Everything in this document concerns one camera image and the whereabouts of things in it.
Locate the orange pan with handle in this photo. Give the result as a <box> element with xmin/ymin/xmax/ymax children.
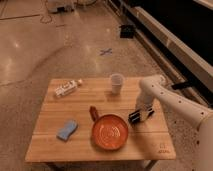
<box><xmin>89</xmin><ymin>106</ymin><xmax>128</xmax><ymax>150</ymax></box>

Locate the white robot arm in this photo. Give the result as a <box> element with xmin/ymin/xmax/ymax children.
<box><xmin>135</xmin><ymin>75</ymin><xmax>213</xmax><ymax>171</ymax></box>

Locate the white plastic bottle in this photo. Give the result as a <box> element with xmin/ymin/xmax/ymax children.
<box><xmin>55</xmin><ymin>79</ymin><xmax>83</xmax><ymax>97</ymax></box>

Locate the black striped eraser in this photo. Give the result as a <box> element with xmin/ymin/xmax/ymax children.
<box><xmin>128</xmin><ymin>108</ymin><xmax>154</xmax><ymax>124</ymax></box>

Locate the wooden folding table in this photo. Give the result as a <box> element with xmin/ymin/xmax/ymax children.
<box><xmin>25</xmin><ymin>77</ymin><xmax>176</xmax><ymax>163</ymax></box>

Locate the blue sponge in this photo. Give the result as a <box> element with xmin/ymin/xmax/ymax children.
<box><xmin>56</xmin><ymin>120</ymin><xmax>78</xmax><ymax>141</ymax></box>

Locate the black box on floor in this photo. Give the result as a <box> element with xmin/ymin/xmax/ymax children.
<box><xmin>120</xmin><ymin>25</ymin><xmax>135</xmax><ymax>38</ymax></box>

